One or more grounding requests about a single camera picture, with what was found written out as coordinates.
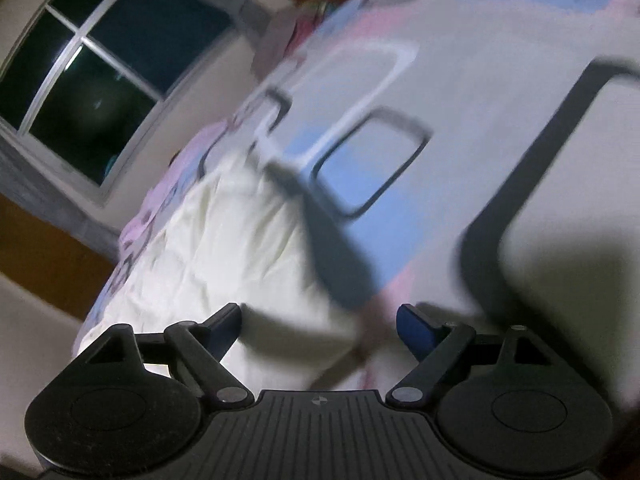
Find white framed window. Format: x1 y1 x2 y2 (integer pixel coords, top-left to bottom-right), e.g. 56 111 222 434
0 0 241 206

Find bed with patterned sheet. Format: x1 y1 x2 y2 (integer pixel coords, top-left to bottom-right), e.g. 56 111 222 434
75 0 640 411

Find pile of folded clothes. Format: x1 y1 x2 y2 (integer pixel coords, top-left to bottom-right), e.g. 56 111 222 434
249 0 346 83

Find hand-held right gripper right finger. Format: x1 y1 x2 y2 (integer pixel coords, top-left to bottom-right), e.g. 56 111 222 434
385 303 557 406

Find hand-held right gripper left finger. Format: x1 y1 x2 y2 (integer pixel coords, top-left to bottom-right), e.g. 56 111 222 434
75 302 254 406

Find white puffer jacket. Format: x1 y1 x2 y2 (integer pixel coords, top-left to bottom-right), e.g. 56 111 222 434
74 159 373 392

